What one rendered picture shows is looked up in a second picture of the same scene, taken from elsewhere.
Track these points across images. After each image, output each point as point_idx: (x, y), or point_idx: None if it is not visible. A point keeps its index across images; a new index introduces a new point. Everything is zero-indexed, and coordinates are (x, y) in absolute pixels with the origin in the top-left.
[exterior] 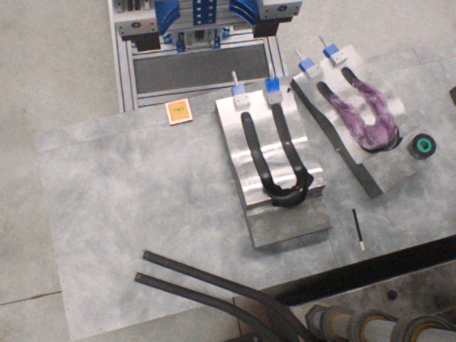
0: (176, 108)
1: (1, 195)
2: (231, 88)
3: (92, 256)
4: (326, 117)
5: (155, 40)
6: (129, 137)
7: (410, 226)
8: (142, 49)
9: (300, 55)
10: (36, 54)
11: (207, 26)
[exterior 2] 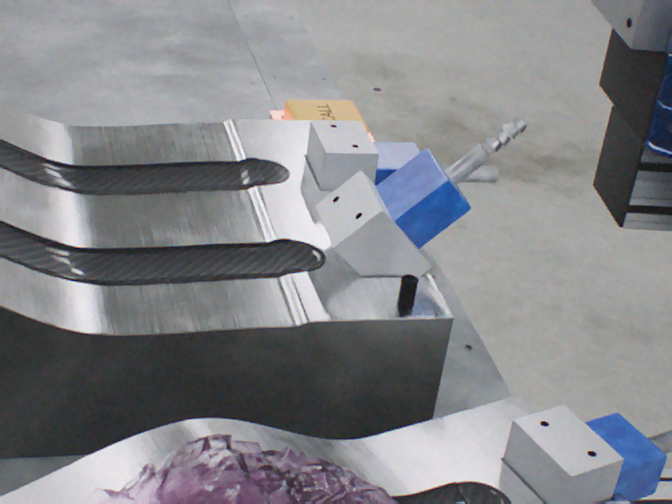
0: (332, 110)
1: None
2: (404, 142)
3: None
4: (225, 419)
5: (631, 153)
6: (234, 67)
7: None
8: (602, 177)
9: (666, 436)
10: (652, 405)
11: None
